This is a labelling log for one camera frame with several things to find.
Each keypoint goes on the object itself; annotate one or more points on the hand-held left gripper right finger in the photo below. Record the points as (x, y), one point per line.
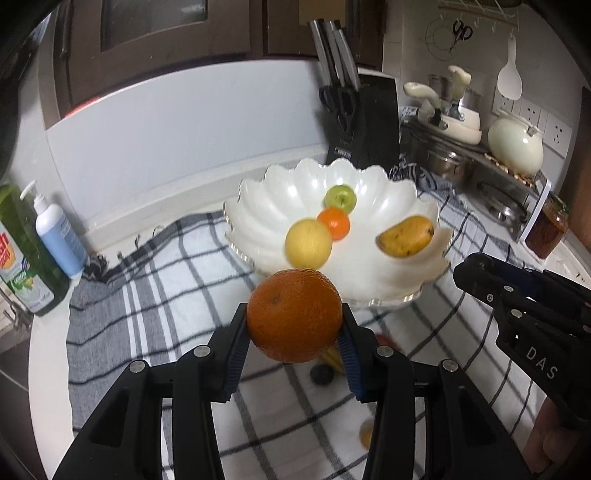
(349, 364)

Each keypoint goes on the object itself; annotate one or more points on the large orange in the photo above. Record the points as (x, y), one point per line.
(295, 314)

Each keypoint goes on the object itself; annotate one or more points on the person's right hand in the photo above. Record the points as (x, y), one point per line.
(554, 447)

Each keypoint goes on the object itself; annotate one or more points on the brown window cabinet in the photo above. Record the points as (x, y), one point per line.
(184, 46)

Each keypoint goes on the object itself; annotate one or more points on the metal counter rack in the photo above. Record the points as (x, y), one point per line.
(485, 180)

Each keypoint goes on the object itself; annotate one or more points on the white round lidded pot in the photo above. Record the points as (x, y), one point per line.
(515, 147)

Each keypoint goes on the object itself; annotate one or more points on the glass jar of sauce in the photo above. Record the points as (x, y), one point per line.
(547, 228)

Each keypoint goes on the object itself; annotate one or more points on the red grape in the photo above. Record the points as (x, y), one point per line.
(387, 342)

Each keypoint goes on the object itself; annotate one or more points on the green apple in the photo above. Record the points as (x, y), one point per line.
(339, 198)

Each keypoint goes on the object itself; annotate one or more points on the black kitchen scissors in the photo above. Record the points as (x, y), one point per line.
(341, 106)

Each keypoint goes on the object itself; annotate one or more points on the small spotted banana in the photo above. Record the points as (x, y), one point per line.
(333, 360)

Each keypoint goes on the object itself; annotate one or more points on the white scalloped bowl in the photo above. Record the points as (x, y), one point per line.
(268, 203)

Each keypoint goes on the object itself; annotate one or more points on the white wall outlets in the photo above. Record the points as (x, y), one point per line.
(549, 124)

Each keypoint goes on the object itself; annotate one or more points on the yellow lemon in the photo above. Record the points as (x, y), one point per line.
(308, 243)

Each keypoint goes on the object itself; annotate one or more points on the grey checked cloth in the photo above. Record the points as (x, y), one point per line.
(161, 300)

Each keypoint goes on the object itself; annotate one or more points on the small hanging scissors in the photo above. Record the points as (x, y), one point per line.
(461, 34)

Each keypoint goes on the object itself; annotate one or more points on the black knife block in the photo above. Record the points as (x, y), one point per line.
(374, 124)

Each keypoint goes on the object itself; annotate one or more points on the small brown round fruit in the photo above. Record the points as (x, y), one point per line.
(367, 434)

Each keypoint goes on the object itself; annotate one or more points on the yellow spotted mango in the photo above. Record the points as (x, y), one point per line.
(406, 236)

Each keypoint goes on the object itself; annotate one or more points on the dark pan under rack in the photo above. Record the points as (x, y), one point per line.
(503, 207)

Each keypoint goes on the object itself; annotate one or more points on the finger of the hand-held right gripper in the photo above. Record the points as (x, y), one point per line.
(489, 286)
(526, 277)

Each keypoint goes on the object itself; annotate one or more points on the white rice spoon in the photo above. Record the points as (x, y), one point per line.
(509, 78)

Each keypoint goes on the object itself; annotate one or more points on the white blue pump bottle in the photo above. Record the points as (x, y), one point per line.
(60, 235)

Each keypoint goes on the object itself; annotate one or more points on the small tangerine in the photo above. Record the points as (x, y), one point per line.
(334, 224)

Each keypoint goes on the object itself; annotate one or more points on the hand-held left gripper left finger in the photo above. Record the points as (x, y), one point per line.
(233, 360)

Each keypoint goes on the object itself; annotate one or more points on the large steel pot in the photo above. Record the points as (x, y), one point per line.
(438, 161)

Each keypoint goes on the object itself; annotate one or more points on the green dish soap bottle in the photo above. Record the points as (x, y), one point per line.
(27, 263)

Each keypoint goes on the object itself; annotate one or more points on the dark blue plum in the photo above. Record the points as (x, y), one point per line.
(322, 374)

